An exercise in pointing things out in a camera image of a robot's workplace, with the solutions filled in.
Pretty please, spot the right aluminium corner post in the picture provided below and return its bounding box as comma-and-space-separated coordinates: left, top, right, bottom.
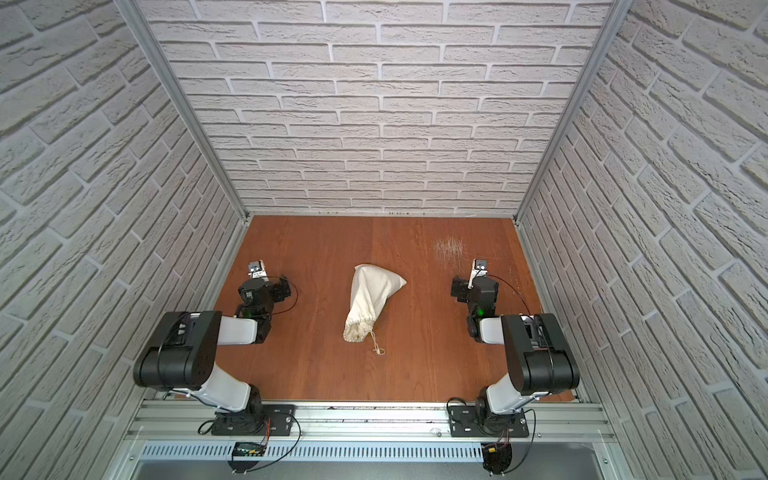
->
513, 0, 633, 225

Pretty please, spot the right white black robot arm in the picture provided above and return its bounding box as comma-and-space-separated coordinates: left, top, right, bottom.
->
451, 276, 581, 430

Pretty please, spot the left small electronics board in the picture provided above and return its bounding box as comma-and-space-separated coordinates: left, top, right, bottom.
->
232, 442, 267, 460

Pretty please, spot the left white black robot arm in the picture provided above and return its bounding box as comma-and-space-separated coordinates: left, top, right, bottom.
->
133, 276, 294, 422

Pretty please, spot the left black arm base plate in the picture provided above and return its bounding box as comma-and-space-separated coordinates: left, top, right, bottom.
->
209, 404, 295, 437

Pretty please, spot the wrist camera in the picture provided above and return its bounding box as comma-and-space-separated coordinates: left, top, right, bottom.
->
471, 259, 488, 278
248, 260, 268, 279

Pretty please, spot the cream cloth drawstring bag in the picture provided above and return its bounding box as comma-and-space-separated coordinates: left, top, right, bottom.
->
343, 264, 407, 355

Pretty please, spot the aluminium corner post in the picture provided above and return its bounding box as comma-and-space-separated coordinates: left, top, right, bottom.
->
115, 0, 250, 224
513, 0, 633, 225

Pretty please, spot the small electronics board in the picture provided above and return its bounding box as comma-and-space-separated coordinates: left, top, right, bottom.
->
232, 442, 267, 460
481, 443, 513, 475

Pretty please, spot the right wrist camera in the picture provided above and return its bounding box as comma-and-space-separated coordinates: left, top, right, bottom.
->
471, 259, 488, 278

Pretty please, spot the left aluminium corner post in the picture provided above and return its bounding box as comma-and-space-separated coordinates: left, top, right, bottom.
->
115, 0, 250, 224

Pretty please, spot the right small electronics board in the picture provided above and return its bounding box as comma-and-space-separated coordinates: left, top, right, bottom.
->
481, 443, 513, 475

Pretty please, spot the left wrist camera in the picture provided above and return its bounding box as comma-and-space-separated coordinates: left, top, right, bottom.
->
248, 260, 268, 279

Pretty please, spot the aluminium front rail frame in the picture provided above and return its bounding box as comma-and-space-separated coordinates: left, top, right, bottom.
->
105, 400, 631, 479

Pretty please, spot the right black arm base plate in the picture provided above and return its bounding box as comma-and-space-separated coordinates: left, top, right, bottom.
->
447, 404, 530, 440

